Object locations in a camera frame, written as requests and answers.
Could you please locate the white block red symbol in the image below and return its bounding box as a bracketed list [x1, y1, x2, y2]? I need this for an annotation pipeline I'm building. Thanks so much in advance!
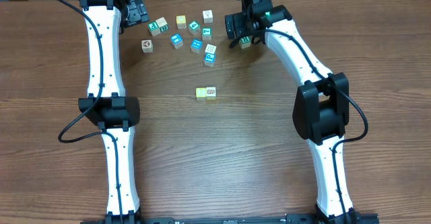
[141, 40, 154, 53]

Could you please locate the blue block left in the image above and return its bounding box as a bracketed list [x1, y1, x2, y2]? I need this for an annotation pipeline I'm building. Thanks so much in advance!
[170, 34, 184, 49]

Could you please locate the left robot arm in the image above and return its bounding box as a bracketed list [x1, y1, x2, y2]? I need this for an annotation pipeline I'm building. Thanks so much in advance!
[78, 0, 149, 223]

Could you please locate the white block yellow side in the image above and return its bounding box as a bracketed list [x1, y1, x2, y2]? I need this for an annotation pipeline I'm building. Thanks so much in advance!
[205, 87, 217, 100]

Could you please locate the blue block middle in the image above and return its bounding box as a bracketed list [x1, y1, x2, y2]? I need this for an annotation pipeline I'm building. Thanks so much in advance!
[191, 39, 203, 54]

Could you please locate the green number four block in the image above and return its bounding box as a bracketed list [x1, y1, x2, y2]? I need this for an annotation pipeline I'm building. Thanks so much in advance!
[187, 21, 201, 36]

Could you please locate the white block green side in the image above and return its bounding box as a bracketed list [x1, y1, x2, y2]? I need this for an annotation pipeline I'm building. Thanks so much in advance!
[156, 17, 169, 32]

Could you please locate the green wheelchair symbol block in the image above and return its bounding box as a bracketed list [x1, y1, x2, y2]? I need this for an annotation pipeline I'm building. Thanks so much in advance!
[147, 22, 161, 36]

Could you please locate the white patterned block middle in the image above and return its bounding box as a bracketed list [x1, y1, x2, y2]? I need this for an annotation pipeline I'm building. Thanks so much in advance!
[205, 44, 217, 54]

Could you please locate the yellow top block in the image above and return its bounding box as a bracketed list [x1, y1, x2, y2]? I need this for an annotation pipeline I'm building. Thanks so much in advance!
[176, 15, 187, 30]

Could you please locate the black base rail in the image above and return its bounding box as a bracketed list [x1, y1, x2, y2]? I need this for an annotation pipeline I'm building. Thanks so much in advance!
[81, 213, 380, 224]

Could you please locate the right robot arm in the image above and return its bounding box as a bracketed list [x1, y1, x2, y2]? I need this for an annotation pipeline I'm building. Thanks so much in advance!
[225, 0, 360, 223]

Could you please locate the white block upper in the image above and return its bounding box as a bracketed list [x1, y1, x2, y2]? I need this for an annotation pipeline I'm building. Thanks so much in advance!
[203, 10, 213, 24]

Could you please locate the blue letter P block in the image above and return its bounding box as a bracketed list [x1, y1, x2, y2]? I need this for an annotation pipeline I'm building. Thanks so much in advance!
[204, 53, 216, 67]

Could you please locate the green number seven block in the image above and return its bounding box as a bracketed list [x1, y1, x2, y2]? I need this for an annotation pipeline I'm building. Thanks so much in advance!
[201, 28, 212, 41]

